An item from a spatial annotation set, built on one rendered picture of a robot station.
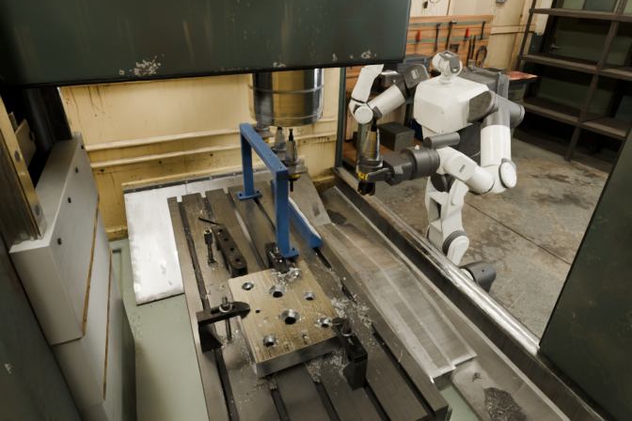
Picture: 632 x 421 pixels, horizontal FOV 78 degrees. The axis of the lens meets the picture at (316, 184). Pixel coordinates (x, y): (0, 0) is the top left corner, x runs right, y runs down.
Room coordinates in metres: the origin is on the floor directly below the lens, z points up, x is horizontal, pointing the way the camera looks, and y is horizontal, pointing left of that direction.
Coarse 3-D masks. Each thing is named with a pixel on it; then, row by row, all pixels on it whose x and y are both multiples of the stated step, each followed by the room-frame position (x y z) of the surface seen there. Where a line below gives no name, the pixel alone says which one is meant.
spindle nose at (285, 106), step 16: (256, 80) 0.75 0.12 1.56; (272, 80) 0.73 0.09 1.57; (288, 80) 0.73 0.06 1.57; (304, 80) 0.74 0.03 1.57; (320, 80) 0.77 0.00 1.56; (256, 96) 0.75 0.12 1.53; (272, 96) 0.73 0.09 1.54; (288, 96) 0.73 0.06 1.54; (304, 96) 0.74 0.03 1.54; (320, 96) 0.77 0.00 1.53; (256, 112) 0.75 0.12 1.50; (272, 112) 0.73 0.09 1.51; (288, 112) 0.73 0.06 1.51; (304, 112) 0.74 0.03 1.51; (320, 112) 0.77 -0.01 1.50
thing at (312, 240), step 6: (294, 210) 1.25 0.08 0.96; (294, 216) 1.24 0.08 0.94; (300, 216) 1.21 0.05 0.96; (294, 222) 1.24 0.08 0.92; (300, 222) 1.19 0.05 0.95; (300, 228) 1.19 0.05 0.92; (306, 228) 1.14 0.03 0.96; (306, 234) 1.14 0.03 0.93; (312, 234) 1.10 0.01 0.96; (306, 240) 1.14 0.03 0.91; (312, 240) 1.10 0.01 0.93; (318, 240) 1.11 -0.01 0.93; (312, 246) 1.10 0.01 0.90
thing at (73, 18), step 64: (0, 0) 0.52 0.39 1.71; (64, 0) 0.55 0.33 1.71; (128, 0) 0.58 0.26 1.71; (192, 0) 0.62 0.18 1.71; (256, 0) 0.66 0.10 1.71; (320, 0) 0.70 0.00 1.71; (384, 0) 0.75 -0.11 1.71; (0, 64) 0.51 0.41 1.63; (64, 64) 0.54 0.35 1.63; (128, 64) 0.58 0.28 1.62; (192, 64) 0.61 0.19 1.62; (256, 64) 0.65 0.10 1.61; (320, 64) 0.71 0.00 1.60; (384, 64) 0.76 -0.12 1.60
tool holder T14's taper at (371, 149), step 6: (372, 132) 0.89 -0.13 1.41; (378, 132) 0.89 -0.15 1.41; (366, 138) 0.90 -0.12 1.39; (372, 138) 0.88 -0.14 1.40; (378, 138) 0.89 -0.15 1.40; (366, 144) 0.89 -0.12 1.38; (372, 144) 0.88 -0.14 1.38; (378, 144) 0.89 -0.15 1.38; (366, 150) 0.88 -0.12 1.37; (372, 150) 0.88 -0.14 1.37; (378, 150) 0.89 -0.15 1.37; (366, 156) 0.88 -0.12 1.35; (372, 156) 0.88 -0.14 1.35; (378, 156) 0.88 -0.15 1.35
